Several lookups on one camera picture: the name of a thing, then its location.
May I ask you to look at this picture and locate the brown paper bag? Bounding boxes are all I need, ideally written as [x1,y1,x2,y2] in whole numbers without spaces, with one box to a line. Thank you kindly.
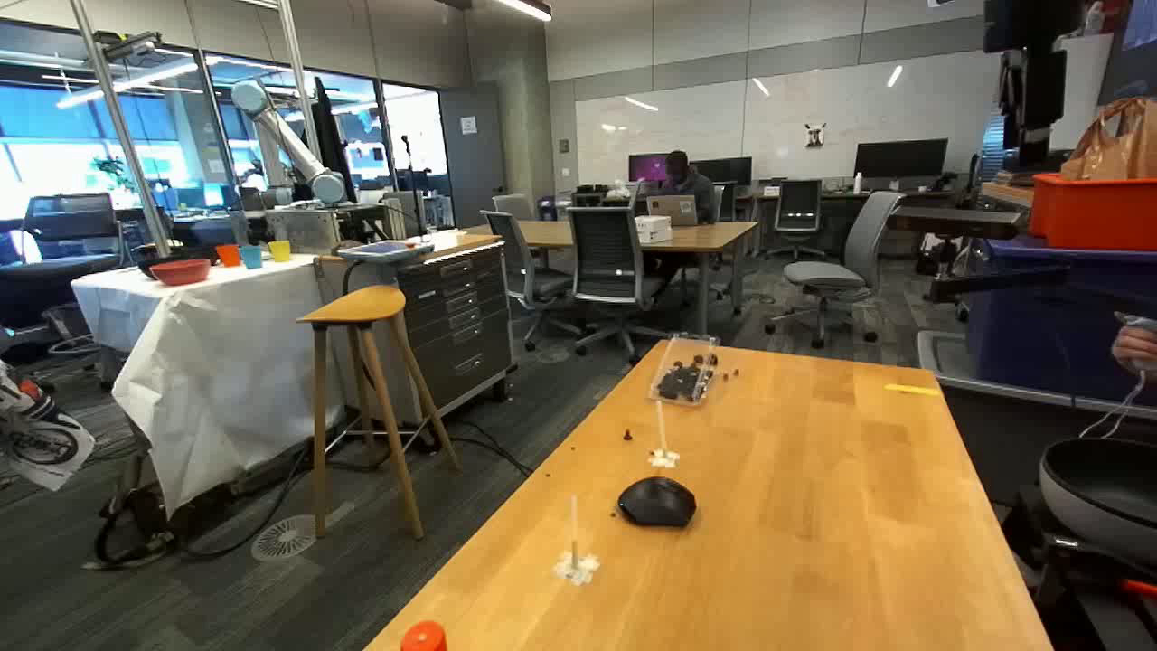
[1061,94,1157,184]

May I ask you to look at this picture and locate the light grey office chair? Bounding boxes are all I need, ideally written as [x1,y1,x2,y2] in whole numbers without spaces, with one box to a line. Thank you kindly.
[780,188,904,355]

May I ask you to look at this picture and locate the monitor with purple screen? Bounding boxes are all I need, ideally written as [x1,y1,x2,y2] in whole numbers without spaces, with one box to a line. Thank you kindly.
[627,151,681,193]

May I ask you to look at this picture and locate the red bowl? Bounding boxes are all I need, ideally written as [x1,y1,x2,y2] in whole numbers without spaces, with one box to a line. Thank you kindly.
[146,255,214,290]

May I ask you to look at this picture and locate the wall whiteboard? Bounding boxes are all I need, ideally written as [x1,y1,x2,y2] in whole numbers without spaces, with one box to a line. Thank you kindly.
[571,49,1004,193]

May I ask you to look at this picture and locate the white tablecloth on table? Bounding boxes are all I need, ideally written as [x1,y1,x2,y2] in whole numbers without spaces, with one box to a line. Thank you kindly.
[68,255,336,519]

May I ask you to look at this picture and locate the wooden office desk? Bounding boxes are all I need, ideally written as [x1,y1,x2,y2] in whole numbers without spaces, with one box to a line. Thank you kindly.
[518,214,761,342]

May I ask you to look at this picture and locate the orange plastic bin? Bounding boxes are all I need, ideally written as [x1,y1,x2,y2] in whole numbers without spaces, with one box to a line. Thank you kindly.
[1026,172,1157,255]

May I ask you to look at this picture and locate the dark mesh office chair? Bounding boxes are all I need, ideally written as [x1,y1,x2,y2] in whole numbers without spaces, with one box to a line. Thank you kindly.
[565,204,667,362]

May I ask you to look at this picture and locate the black rounded object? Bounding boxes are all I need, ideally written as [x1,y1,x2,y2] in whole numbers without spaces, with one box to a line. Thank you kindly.
[614,474,702,533]

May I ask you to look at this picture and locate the grey door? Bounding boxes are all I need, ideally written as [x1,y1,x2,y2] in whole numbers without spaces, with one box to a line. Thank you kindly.
[436,85,510,229]

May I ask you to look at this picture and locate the black floor cables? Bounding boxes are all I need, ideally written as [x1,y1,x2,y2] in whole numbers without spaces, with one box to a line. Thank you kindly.
[91,445,320,573]

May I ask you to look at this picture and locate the aluminium frame pole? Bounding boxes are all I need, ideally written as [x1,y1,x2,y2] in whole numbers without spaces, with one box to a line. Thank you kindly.
[68,0,173,261]

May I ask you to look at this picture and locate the grey drawer tool cabinet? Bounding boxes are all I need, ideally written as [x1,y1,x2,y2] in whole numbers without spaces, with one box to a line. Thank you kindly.
[320,233,518,419]

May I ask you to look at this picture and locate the seated person in dark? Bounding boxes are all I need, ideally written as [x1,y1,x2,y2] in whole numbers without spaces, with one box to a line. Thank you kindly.
[667,149,722,229]

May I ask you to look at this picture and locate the black tall equipment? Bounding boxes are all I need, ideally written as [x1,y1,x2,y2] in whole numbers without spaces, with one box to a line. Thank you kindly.
[984,0,1090,174]

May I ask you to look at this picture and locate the white thin cord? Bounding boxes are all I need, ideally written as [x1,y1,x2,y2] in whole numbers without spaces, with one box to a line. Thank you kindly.
[1074,366,1151,445]

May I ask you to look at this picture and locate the clear bag of black screws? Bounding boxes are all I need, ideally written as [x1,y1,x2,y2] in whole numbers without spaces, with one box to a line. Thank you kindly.
[647,346,722,410]

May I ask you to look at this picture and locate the black office chair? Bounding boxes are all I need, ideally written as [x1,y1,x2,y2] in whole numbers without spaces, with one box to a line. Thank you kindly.
[770,178,829,264]

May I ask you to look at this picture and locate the black frying pan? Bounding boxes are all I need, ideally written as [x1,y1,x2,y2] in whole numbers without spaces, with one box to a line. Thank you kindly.
[1037,433,1157,573]

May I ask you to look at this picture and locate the small black monitor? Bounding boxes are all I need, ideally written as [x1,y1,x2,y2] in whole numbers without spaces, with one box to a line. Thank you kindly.
[691,156,755,188]

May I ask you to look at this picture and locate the black horizontal bar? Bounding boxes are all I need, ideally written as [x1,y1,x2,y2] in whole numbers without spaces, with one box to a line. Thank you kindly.
[925,264,1069,308]

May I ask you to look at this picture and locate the wide black monitor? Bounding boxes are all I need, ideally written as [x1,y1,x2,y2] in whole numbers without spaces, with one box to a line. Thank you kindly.
[853,139,950,184]

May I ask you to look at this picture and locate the wooden bar stool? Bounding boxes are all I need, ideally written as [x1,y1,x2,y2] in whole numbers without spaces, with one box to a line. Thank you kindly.
[298,282,462,543]

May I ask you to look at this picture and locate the grey plastic tub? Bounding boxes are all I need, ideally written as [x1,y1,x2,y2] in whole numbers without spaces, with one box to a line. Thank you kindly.
[914,328,1157,502]

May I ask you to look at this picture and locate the orange round cap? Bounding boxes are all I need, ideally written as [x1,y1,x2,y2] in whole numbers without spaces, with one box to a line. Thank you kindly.
[399,618,451,651]

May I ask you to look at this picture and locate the dark blue plastic bin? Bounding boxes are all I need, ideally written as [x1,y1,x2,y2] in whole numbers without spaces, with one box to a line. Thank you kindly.
[966,237,1157,403]

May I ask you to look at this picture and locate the white wheeled device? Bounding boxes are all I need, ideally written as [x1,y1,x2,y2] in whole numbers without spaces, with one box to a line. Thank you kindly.
[0,358,97,493]

